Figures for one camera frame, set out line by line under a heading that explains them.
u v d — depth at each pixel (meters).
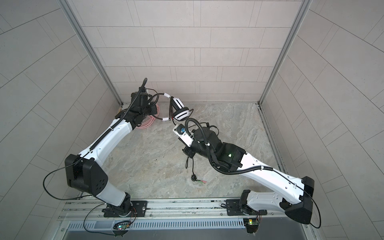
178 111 0.77
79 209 0.72
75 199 0.77
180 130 0.50
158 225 0.89
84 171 0.42
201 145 0.47
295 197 0.38
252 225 0.68
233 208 0.71
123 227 0.64
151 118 0.78
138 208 0.71
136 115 0.60
